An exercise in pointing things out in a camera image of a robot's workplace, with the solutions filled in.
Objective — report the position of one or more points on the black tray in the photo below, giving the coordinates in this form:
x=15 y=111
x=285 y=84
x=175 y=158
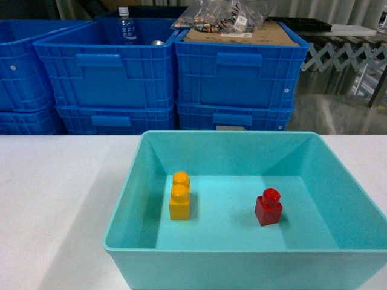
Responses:
x=303 y=24

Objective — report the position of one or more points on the brown cardboard sheet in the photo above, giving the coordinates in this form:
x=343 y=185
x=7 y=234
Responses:
x=270 y=33

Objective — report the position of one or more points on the expandable roller conveyor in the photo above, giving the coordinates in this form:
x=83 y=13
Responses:
x=333 y=63

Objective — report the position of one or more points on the blue crate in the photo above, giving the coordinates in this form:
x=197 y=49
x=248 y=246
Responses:
x=88 y=67
x=115 y=121
x=25 y=84
x=45 y=121
x=237 y=75
x=209 y=117

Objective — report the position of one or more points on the blue crate lower middle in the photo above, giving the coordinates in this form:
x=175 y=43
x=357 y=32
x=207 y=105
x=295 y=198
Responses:
x=115 y=121

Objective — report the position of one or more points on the teal plastic bin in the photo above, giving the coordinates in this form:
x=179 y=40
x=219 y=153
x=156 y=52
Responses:
x=330 y=235

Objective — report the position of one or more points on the blue crate lower left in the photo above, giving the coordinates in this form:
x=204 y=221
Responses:
x=45 y=121

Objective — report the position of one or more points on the blue crate upper left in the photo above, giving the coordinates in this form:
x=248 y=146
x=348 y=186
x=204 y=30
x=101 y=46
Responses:
x=25 y=84

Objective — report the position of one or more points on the red toy block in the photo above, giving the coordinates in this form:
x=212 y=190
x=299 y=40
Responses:
x=268 y=208

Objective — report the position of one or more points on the plastic bag of parts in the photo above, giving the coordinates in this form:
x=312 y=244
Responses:
x=224 y=16

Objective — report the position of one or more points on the blue crate lower right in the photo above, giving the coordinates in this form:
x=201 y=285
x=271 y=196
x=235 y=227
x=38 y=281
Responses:
x=209 y=117

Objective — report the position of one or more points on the yellow toy block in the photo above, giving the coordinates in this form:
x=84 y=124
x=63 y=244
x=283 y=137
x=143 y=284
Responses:
x=179 y=202

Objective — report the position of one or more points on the blue crate upper right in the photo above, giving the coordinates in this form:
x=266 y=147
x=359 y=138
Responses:
x=237 y=75

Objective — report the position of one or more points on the clear water bottle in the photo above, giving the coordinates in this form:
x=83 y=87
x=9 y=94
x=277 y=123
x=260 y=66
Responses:
x=126 y=27

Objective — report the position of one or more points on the blue crate upper middle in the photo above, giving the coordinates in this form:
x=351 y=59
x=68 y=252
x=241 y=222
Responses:
x=88 y=67

